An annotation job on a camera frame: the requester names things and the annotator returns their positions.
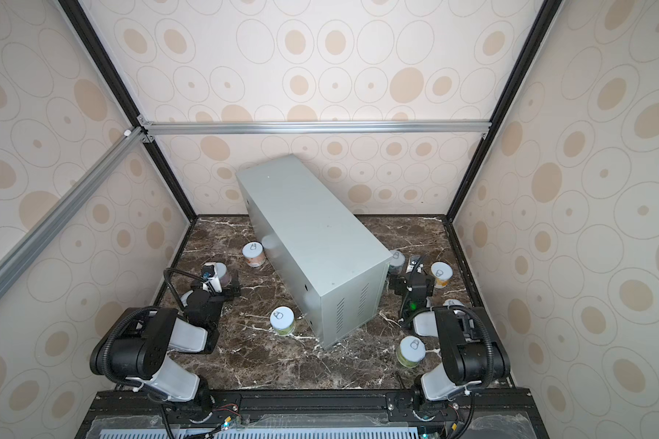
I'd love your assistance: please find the left slanted aluminium bar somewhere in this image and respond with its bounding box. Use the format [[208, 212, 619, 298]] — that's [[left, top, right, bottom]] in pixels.
[[0, 127, 145, 300]]

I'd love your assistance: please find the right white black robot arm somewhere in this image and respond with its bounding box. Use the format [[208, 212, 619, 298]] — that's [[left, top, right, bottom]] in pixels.
[[388, 271, 511, 410]]

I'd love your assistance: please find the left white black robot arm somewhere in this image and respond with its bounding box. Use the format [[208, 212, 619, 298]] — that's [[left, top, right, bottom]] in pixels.
[[89, 263, 242, 414]]

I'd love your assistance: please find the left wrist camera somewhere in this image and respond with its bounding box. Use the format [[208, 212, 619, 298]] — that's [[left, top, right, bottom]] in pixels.
[[201, 262, 227, 294]]

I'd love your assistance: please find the horizontal aluminium frame bar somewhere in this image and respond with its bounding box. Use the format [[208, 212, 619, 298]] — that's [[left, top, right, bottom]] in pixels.
[[138, 120, 492, 135]]

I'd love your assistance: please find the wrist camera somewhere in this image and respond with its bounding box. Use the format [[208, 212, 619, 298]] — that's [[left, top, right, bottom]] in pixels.
[[406, 254, 423, 274], [201, 262, 227, 294]]

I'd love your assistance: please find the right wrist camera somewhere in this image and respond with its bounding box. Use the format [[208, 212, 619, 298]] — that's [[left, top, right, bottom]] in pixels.
[[406, 254, 423, 274]]

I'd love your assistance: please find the teal label can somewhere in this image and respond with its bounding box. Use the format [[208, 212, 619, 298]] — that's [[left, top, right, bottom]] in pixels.
[[388, 250, 406, 275]]

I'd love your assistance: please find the light green label can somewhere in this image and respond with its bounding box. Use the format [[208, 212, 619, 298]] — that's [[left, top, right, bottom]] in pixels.
[[269, 307, 296, 337]]

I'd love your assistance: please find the green label can right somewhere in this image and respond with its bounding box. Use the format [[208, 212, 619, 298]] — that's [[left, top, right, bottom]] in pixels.
[[396, 336, 427, 369]]

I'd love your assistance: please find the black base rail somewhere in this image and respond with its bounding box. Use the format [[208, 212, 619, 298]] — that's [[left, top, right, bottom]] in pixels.
[[77, 389, 548, 438]]

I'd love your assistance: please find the yellow label can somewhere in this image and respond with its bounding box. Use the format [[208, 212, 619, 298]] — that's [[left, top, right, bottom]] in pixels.
[[430, 262, 454, 288]]

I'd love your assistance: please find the grey metal cabinet box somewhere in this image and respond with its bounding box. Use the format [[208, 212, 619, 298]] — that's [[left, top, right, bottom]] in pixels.
[[236, 155, 392, 349]]

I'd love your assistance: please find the orange label can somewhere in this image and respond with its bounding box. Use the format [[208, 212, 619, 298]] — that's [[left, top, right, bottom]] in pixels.
[[242, 241, 267, 268]]

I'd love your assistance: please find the pink label can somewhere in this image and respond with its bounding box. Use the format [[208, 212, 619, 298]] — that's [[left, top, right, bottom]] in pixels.
[[201, 262, 232, 291]]

